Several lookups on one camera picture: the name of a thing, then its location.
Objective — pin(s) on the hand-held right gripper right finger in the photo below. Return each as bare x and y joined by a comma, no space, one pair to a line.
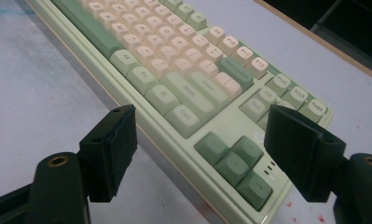
298,155

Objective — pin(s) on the grey metal frame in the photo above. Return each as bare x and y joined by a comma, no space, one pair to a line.
354,49

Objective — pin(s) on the green and cream keyboard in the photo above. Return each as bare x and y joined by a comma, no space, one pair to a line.
224,124

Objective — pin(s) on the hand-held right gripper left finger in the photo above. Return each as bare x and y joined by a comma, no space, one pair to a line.
107,158

